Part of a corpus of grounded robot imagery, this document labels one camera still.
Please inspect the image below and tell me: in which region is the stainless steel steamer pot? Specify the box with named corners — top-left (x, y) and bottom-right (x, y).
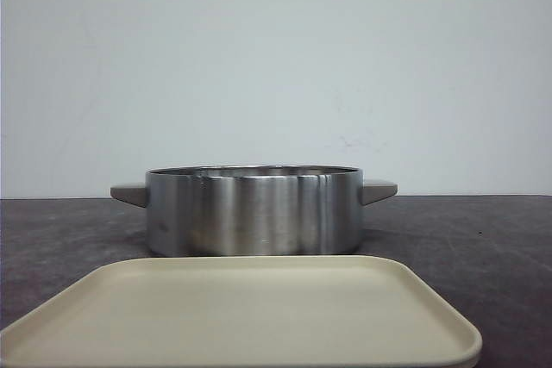
top-left (110, 165), bottom-right (398, 257)

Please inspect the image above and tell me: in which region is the cream rectangular plastic tray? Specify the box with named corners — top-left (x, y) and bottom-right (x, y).
top-left (1, 255), bottom-right (483, 367)

